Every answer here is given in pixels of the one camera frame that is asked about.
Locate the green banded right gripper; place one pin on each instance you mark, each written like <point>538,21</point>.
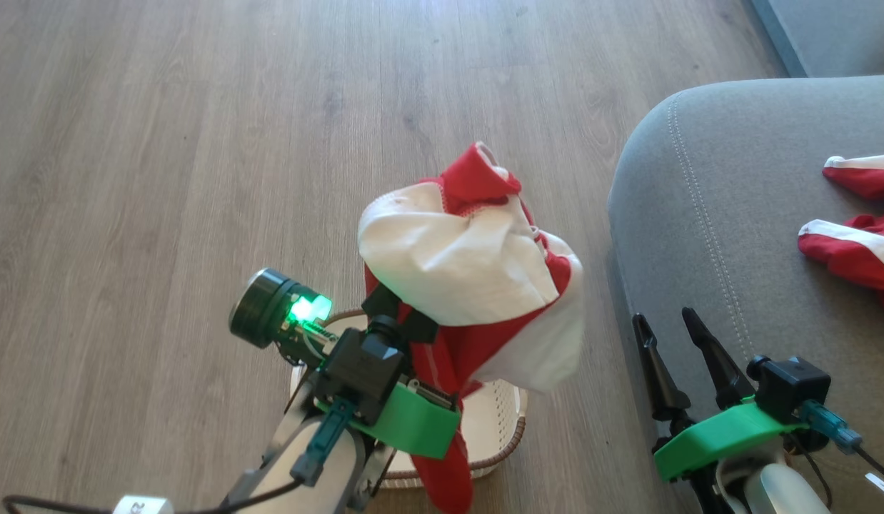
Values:
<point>720,435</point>

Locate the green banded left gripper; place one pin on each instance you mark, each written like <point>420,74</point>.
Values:
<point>413,425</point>

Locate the red and white garment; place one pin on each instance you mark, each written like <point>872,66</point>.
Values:
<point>456,257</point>

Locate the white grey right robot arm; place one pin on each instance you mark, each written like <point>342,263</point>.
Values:
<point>777,489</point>

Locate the grey fabric sofa section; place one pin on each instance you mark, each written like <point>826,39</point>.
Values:
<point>742,214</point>
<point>842,32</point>

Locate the black cylindrical motor green light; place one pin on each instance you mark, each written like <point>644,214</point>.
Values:
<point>263,307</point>

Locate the white woven laundry basket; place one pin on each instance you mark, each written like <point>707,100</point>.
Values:
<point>495,417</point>

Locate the red white striped garment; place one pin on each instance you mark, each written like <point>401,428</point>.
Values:
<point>863,250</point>

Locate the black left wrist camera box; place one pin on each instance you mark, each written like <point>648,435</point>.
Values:
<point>363,368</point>

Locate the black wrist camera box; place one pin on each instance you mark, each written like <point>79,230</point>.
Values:
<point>795,389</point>
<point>363,368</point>

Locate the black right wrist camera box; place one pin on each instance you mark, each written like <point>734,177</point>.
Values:
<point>795,389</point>

